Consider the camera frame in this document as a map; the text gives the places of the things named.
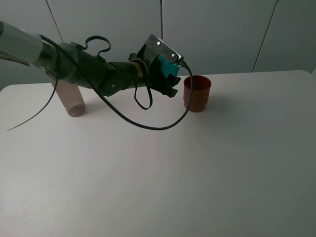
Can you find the clear brown plastic bottle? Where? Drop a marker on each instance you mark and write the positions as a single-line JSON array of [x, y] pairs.
[[71, 98]]

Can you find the red plastic cup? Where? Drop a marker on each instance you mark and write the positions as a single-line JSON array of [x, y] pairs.
[[201, 92]]

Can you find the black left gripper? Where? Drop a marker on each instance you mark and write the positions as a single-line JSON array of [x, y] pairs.
[[153, 76]]

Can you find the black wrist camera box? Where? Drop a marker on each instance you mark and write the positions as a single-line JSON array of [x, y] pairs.
[[161, 48]]

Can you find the teal translucent plastic cup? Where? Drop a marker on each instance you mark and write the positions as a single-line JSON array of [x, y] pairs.
[[167, 68]]

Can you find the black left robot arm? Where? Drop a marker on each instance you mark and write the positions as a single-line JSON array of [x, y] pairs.
[[108, 77]]

